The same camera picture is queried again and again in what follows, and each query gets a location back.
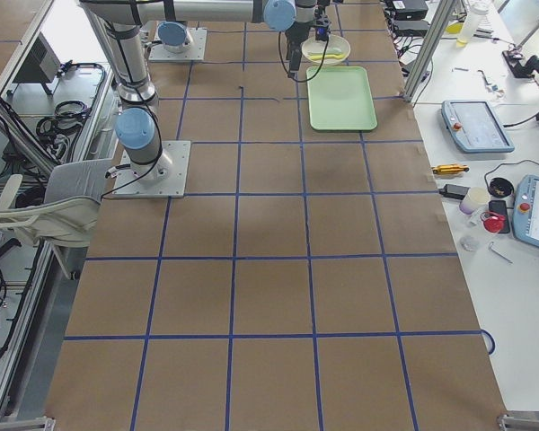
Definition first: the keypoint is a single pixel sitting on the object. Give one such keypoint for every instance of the red round object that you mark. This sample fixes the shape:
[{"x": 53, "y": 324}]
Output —
[{"x": 493, "y": 222}]

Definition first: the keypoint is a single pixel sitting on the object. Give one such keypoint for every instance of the white round plate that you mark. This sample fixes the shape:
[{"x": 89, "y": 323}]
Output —
[{"x": 336, "y": 44}]

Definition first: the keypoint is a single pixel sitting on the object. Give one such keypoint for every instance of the mint green tray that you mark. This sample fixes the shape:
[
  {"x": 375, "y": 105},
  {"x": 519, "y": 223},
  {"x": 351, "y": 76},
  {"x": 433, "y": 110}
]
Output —
[{"x": 340, "y": 99}]

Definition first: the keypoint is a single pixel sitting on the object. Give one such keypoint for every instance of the blue teach pendant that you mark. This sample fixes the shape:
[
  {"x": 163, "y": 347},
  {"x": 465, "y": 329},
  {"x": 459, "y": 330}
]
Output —
[
  {"x": 525, "y": 218},
  {"x": 474, "y": 127}
]

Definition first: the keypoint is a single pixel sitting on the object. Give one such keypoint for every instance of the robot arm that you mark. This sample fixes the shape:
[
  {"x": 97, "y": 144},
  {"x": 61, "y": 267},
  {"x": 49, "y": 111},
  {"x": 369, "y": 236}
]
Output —
[
  {"x": 117, "y": 25},
  {"x": 279, "y": 16}
]

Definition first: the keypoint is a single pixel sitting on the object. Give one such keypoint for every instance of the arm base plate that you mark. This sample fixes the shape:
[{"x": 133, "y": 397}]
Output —
[
  {"x": 178, "y": 46},
  {"x": 166, "y": 178}
]

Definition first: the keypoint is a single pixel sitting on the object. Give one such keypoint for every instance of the black power adapter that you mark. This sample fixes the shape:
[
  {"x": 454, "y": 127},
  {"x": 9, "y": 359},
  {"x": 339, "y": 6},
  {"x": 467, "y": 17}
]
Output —
[{"x": 453, "y": 191}]

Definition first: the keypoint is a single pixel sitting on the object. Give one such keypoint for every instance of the white cup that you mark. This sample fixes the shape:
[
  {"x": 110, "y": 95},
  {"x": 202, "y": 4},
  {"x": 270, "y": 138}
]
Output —
[{"x": 474, "y": 199}]

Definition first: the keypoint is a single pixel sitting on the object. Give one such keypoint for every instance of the grey office chair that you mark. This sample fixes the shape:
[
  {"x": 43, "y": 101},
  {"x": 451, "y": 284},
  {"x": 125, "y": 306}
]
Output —
[{"x": 67, "y": 216}]

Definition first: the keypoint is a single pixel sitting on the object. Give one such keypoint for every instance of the aluminium frame post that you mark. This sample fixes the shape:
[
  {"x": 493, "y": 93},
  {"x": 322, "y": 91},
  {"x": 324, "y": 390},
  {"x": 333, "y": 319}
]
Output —
[{"x": 437, "y": 27}]

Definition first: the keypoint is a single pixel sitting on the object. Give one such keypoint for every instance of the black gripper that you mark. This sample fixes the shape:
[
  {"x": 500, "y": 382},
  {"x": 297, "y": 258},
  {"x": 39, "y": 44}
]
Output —
[{"x": 297, "y": 30}]

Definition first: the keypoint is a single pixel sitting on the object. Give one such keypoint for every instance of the yellow orange tool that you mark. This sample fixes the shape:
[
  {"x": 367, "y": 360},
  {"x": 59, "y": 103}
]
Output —
[{"x": 449, "y": 169}]

